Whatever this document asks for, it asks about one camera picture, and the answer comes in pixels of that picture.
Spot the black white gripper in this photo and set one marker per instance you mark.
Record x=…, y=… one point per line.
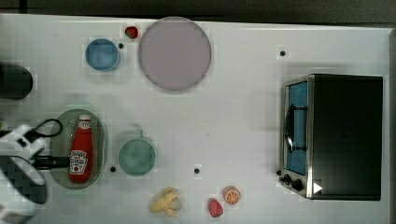
x=24, y=142

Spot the red ketchup bottle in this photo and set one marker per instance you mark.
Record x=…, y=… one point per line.
x=81, y=152

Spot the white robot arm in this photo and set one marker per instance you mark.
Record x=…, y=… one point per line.
x=23, y=186

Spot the green oval strainer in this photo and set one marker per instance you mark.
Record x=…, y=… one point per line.
x=60, y=146

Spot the black cylinder container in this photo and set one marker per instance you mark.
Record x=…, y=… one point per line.
x=16, y=81

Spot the green mug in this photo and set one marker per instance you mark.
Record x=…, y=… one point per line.
x=137, y=156

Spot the blue plastic cup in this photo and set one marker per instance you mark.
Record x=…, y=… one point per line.
x=102, y=55

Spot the peeled banana toy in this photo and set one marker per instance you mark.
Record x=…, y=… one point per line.
x=168, y=202

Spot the small red strawberry toy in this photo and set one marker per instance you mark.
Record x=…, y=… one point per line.
x=131, y=32

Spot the large grey round plate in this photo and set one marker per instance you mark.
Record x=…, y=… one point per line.
x=174, y=53

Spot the large red strawberry toy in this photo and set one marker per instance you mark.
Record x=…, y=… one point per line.
x=215, y=208

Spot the orange half toy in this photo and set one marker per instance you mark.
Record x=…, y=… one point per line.
x=231, y=195

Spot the black toaster oven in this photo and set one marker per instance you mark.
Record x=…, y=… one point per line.
x=332, y=132

